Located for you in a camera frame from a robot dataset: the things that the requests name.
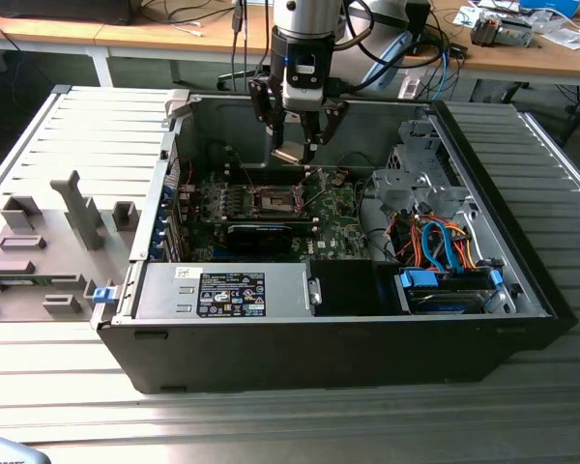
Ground grey metal device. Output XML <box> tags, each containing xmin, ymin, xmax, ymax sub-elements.
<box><xmin>469</xmin><ymin>12</ymin><xmax>537</xmax><ymax>49</ymax></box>

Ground black box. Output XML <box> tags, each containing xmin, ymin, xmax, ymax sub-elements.
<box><xmin>0</xmin><ymin>0</ymin><xmax>137</xmax><ymax>26</ymax></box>

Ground silver CPU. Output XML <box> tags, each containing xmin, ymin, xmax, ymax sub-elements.
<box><xmin>269</xmin><ymin>141</ymin><xmax>306</xmax><ymax>166</ymax></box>

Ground CPU socket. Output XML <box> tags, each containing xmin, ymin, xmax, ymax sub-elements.
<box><xmin>251</xmin><ymin>185</ymin><xmax>305</xmax><ymax>218</ymax></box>

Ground thin red wire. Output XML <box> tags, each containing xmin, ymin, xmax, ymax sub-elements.
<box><xmin>169</xmin><ymin>157</ymin><xmax>197</xmax><ymax>190</ymax></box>

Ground blue flat data wire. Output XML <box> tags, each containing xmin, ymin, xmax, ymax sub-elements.
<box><xmin>420</xmin><ymin>217</ymin><xmax>449</xmax><ymax>273</ymax></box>
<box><xmin>437</xmin><ymin>220</ymin><xmax>466</xmax><ymax>276</ymax></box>

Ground small white box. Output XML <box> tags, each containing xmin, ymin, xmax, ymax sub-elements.
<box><xmin>397</xmin><ymin>75</ymin><xmax>422</xmax><ymax>102</ymax></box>

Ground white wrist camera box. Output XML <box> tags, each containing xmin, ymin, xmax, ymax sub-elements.
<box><xmin>282</xmin><ymin>46</ymin><xmax>331</xmax><ymax>111</ymax></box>

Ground pale blue teach pendant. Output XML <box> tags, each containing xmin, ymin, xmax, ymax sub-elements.
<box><xmin>0</xmin><ymin>432</ymin><xmax>47</xmax><ymax>464</ymax></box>

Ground blue hanging cable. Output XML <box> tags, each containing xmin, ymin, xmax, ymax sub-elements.
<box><xmin>432</xmin><ymin>38</ymin><xmax>455</xmax><ymax>101</ymax></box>

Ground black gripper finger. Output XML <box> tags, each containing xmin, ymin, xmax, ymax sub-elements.
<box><xmin>299</xmin><ymin>99</ymin><xmax>350</xmax><ymax>161</ymax></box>
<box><xmin>247</xmin><ymin>76</ymin><xmax>287</xmax><ymax>147</ymax></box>

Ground silver metal drive cage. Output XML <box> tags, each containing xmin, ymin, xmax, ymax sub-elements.
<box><xmin>370</xmin><ymin>118</ymin><xmax>471</xmax><ymax>219</ymax></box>

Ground white papers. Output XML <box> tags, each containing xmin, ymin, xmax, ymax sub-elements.
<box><xmin>536</xmin><ymin>18</ymin><xmax>580</xmax><ymax>52</ymax></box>

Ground green motherboard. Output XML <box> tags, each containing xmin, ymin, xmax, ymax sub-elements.
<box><xmin>176</xmin><ymin>163</ymin><xmax>372</xmax><ymax>265</ymax></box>

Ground green RAM stick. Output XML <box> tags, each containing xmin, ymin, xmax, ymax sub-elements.
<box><xmin>0</xmin><ymin>275</ymin><xmax>78</xmax><ymax>287</ymax></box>

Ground orange power wire bundle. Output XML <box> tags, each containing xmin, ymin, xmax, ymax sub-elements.
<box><xmin>393</xmin><ymin>215</ymin><xmax>482</xmax><ymax>272</ymax></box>

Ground wooden desk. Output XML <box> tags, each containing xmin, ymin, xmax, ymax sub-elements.
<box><xmin>398</xmin><ymin>0</ymin><xmax>580</xmax><ymax>105</ymax></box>
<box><xmin>0</xmin><ymin>0</ymin><xmax>279</xmax><ymax>88</ymax></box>

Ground black round cable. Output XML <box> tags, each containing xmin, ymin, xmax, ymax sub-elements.
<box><xmin>357</xmin><ymin>181</ymin><xmax>402</xmax><ymax>257</ymax></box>

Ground black plastic shroud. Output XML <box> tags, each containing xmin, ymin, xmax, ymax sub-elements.
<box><xmin>307</xmin><ymin>259</ymin><xmax>403</xmax><ymax>318</ymax></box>

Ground blue box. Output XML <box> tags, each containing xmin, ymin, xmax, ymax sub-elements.
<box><xmin>519</xmin><ymin>0</ymin><xmax>580</xmax><ymax>18</ymax></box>

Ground hard disk in blue carrier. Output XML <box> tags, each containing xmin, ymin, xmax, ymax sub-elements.
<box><xmin>393</xmin><ymin>268</ymin><xmax>508</xmax><ymax>316</ymax></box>

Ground grey parts rack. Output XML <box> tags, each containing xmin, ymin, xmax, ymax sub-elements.
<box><xmin>0</xmin><ymin>168</ymin><xmax>144</xmax><ymax>324</ymax></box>

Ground black PC case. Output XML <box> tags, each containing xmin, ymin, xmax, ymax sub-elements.
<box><xmin>95</xmin><ymin>89</ymin><xmax>579</xmax><ymax>395</ymax></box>

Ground thick black camera cable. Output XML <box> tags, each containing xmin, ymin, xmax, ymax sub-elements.
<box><xmin>331</xmin><ymin>0</ymin><xmax>446</xmax><ymax>96</ymax></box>

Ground metal socket cover frame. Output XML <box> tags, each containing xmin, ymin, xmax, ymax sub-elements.
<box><xmin>292</xmin><ymin>166</ymin><xmax>330</xmax><ymax>215</ymax></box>

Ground silver power supply box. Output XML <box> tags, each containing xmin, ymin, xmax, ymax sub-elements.
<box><xmin>130</xmin><ymin>263</ymin><xmax>323</xmax><ymax>321</ymax></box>

